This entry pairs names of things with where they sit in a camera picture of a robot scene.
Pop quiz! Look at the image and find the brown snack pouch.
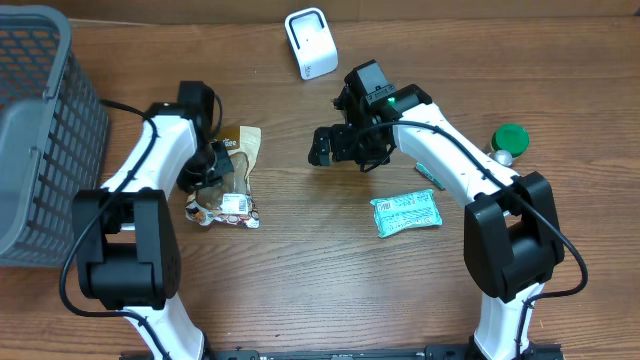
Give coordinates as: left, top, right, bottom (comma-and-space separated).
185, 126, 262, 229

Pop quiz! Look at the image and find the green tissue pack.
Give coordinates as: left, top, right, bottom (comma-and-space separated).
415, 162, 445, 190

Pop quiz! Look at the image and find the teal snack wrapper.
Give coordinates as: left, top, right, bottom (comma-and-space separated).
370, 189, 443, 238

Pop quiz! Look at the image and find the yellow dish soap bottle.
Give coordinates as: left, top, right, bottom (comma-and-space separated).
492, 149, 514, 167

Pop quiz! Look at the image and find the green lid jar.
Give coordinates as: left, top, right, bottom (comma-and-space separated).
490, 123, 530, 158

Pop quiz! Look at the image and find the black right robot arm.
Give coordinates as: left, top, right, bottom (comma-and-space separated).
308, 60, 564, 359

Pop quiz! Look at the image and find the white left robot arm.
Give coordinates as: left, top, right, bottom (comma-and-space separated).
59, 81, 233, 359

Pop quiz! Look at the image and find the white barcode scanner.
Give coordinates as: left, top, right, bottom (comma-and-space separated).
284, 7, 338, 80

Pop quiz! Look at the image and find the grey plastic mesh basket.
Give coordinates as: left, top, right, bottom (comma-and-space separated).
1, 5, 110, 267

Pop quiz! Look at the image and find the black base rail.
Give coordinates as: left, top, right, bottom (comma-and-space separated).
119, 344, 565, 360

